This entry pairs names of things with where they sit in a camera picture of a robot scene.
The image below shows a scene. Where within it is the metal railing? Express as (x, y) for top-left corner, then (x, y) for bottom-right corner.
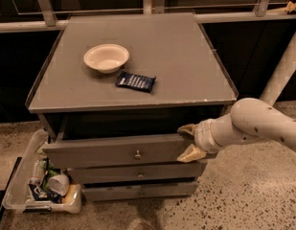
(0, 0), (296, 33)

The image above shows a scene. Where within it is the grey bottom drawer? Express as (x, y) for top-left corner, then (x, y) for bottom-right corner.
(82, 181), (197, 202)

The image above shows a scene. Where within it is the white bowl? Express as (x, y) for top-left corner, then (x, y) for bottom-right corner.
(83, 44), (129, 74)

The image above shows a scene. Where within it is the grey drawer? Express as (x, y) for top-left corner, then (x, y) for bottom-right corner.
(82, 181), (197, 202)
(42, 134), (193, 169)
(68, 162), (202, 184)

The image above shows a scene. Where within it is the blue snack packet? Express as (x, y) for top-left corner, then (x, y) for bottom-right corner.
(115, 71), (156, 93)

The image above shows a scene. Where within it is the yellow sponge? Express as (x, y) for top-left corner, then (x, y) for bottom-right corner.
(62, 185), (77, 204)

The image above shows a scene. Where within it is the green snack bag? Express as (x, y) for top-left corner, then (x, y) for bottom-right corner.
(35, 148), (60, 191)

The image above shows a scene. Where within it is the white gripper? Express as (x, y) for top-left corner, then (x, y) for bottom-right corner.
(177, 119), (223, 163)

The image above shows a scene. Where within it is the yellow cloth on railing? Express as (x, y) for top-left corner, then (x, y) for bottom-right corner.
(285, 1), (296, 14)

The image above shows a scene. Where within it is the grey drawer cabinet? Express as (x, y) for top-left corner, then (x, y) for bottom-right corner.
(27, 13), (238, 189)

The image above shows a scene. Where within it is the grey top drawer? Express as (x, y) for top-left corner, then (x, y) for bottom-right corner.
(42, 134), (193, 169)

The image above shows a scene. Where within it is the clear plastic bin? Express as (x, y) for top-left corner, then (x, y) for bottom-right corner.
(3, 129), (81, 214)

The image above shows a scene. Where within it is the blue white packet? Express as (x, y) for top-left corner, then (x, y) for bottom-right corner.
(28, 184), (62, 203)

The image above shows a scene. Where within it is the white paper cup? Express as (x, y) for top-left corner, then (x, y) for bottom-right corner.
(48, 174), (70, 196)

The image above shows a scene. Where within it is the grey middle drawer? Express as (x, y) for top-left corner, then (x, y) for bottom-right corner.
(68, 162), (202, 184)

